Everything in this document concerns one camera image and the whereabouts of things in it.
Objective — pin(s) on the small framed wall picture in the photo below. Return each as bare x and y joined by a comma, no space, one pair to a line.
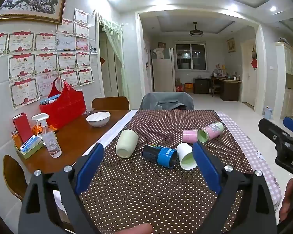
230,45

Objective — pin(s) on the person's left hand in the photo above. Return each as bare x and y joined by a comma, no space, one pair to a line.
138,229

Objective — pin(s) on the green lace curtain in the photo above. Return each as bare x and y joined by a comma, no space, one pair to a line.
112,43

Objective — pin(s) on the window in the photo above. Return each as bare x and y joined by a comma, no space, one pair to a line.
191,56

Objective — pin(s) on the red felt bag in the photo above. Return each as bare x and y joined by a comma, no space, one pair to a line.
63,107

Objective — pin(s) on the pink cup green inside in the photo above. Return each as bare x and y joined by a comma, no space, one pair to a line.
211,131

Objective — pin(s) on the green tray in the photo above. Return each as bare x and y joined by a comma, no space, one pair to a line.
30,150

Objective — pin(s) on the framed blossom painting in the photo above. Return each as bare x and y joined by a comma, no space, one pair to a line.
33,1

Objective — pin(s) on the white door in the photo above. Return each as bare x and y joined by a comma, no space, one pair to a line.
248,73

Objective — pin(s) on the plain pink cup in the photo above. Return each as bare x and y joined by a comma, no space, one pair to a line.
189,135

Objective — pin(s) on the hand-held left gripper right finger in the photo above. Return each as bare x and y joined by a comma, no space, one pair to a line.
206,167

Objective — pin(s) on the orange bottle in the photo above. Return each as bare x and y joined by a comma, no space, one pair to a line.
16,139

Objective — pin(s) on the dark low cabinet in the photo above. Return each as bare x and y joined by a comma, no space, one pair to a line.
202,85

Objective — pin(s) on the grey covered chair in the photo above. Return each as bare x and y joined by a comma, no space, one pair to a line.
167,100

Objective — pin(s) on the orange snack packets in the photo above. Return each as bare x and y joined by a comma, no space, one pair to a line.
37,128

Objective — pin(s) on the cream wall cabinets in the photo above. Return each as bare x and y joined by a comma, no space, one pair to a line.
290,78

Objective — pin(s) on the ceiling fan lamp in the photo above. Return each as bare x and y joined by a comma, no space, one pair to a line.
195,31

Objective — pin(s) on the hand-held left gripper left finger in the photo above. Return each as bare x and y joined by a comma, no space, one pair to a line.
88,168

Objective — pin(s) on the blue white toothpaste box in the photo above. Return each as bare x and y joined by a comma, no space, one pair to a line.
31,143

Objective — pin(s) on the dark wooden desk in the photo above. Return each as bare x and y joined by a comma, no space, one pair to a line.
230,87

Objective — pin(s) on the brown polka dot tablecloth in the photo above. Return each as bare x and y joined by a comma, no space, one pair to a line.
149,195

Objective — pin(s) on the dark blue banded cup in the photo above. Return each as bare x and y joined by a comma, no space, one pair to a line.
158,154

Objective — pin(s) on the red box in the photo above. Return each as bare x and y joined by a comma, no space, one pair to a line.
22,126

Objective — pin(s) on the wall of certificates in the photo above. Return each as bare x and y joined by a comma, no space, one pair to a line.
46,61

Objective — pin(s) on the clear spray bottle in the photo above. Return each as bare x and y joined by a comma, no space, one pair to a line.
50,139

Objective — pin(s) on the red hanging ornament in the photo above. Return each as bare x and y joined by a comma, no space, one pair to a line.
253,59

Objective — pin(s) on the cream cup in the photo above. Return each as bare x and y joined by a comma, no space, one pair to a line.
127,143

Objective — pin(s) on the person's right hand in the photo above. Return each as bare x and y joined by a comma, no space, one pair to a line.
289,199

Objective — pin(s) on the pink checked tablecloth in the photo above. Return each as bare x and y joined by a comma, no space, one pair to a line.
254,151

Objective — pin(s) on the white bowl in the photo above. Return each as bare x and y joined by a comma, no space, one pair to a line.
98,118

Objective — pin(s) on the wooden chair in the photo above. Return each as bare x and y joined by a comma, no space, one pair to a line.
110,103
13,175

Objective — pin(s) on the white refrigerator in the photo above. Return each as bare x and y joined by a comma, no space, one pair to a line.
163,70

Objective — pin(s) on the white cup green inside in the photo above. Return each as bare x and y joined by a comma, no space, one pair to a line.
186,156

